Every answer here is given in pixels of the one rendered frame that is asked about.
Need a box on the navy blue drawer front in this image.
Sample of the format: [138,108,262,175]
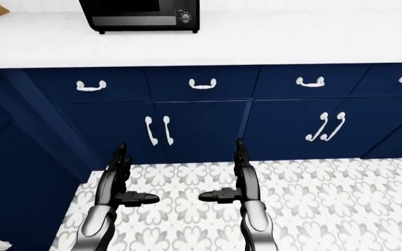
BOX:
[348,61,402,97]
[24,67,154,103]
[252,63,373,100]
[144,65,262,102]

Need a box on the black toaster oven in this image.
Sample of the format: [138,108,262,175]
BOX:
[78,0,201,36]

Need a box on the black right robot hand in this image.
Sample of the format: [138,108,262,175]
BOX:
[198,138,262,205]

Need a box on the navy blue cabinet door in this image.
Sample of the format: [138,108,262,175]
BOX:
[58,100,168,165]
[241,98,345,161]
[328,94,402,160]
[153,100,250,163]

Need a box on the navy blue side cabinet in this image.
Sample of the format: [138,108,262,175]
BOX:
[0,68,101,251]

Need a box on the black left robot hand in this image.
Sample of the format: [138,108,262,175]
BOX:
[94,142,161,209]

